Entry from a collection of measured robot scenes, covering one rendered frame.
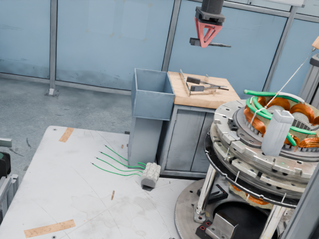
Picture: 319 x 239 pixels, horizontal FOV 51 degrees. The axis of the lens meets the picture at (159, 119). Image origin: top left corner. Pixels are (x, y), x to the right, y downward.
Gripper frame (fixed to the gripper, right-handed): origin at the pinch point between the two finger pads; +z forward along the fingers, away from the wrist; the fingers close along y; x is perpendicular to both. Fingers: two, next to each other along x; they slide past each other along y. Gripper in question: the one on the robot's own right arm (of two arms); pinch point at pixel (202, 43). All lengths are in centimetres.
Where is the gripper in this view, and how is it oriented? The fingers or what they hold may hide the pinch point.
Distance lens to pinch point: 100.7
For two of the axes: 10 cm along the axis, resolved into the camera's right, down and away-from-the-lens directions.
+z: -1.8, 8.6, 4.8
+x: 9.8, 1.0, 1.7
